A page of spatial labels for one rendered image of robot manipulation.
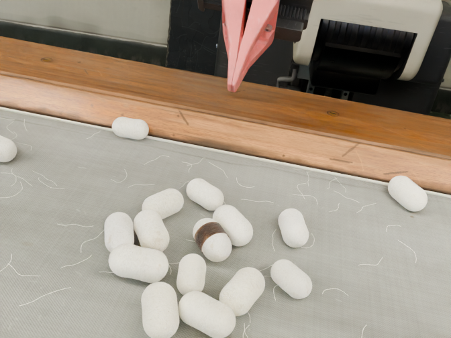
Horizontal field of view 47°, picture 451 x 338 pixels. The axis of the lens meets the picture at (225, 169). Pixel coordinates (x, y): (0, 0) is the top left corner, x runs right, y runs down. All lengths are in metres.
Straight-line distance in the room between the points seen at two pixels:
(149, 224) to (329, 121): 0.23
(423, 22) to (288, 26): 0.49
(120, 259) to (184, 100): 0.22
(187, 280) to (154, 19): 2.20
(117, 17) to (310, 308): 2.26
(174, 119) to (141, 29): 2.03
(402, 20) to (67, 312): 0.75
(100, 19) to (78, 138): 2.08
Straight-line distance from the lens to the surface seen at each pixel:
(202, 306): 0.31
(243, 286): 0.32
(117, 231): 0.35
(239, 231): 0.36
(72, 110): 0.52
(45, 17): 2.65
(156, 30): 2.50
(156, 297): 0.31
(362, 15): 0.92
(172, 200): 0.38
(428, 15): 0.94
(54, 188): 0.42
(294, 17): 0.48
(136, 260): 0.33
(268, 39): 0.47
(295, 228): 0.37
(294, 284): 0.34
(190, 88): 0.53
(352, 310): 0.36
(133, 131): 0.48
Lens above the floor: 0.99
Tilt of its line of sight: 33 degrees down
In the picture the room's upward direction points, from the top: 8 degrees clockwise
